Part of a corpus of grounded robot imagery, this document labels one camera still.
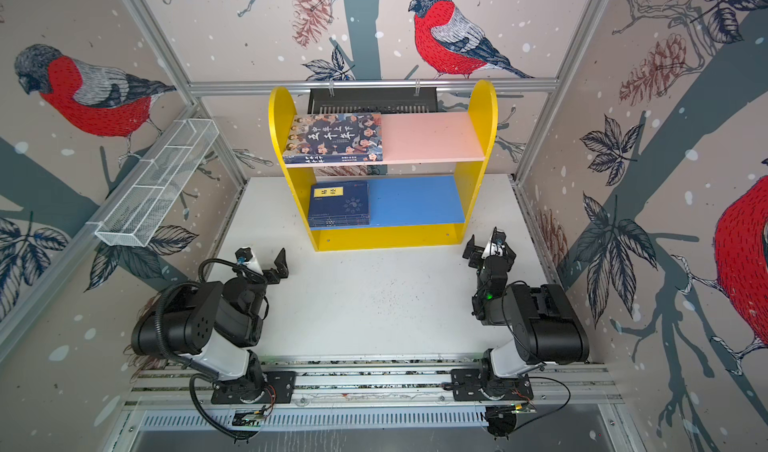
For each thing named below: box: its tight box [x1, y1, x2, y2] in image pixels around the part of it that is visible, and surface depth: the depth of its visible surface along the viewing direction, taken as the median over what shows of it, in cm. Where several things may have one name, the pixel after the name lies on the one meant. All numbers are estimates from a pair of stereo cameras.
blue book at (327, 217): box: [309, 208, 370, 228], surface depth 90 cm
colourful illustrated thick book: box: [283, 112, 383, 164], surface depth 73 cm
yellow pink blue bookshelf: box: [386, 80, 498, 249], surface depth 78 cm
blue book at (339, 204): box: [308, 181, 370, 227], surface depth 92 cm
